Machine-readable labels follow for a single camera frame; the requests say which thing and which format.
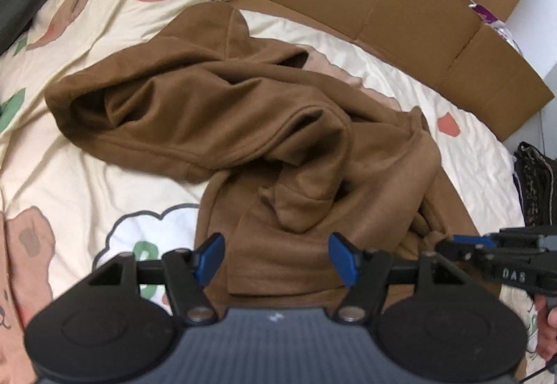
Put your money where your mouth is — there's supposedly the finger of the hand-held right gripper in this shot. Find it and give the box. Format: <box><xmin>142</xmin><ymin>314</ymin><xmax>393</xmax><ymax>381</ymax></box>
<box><xmin>436</xmin><ymin>235</ymin><xmax>497</xmax><ymax>265</ymax></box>

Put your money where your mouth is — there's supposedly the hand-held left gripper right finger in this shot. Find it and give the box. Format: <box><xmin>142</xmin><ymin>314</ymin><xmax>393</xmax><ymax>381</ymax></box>
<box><xmin>328</xmin><ymin>233</ymin><xmax>473</xmax><ymax>325</ymax></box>

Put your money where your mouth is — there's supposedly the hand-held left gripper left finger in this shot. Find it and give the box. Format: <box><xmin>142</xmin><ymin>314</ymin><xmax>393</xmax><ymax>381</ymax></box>
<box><xmin>88</xmin><ymin>233</ymin><xmax>226</xmax><ymax>326</ymax></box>

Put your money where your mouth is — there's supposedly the brown printed t-shirt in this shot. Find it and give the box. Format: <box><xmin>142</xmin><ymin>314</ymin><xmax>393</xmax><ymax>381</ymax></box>
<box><xmin>44</xmin><ymin>3</ymin><xmax>492</xmax><ymax>311</ymax></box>

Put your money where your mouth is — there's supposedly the person's right hand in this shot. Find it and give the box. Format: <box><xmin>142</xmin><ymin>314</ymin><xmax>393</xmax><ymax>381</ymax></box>
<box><xmin>536</xmin><ymin>299</ymin><xmax>557</xmax><ymax>361</ymax></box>

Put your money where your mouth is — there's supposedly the dark leopard-print cloth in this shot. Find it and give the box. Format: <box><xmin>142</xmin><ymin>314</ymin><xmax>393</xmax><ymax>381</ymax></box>
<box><xmin>512</xmin><ymin>142</ymin><xmax>557</xmax><ymax>228</ymax></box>

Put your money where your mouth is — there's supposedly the cream printed bed sheet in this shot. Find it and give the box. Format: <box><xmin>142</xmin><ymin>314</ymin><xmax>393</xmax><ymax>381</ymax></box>
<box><xmin>0</xmin><ymin>0</ymin><xmax>540</xmax><ymax>384</ymax></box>

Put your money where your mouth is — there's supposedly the purple white packet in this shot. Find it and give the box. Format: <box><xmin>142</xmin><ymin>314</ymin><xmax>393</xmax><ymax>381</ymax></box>
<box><xmin>469</xmin><ymin>2</ymin><xmax>497</xmax><ymax>25</ymax></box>

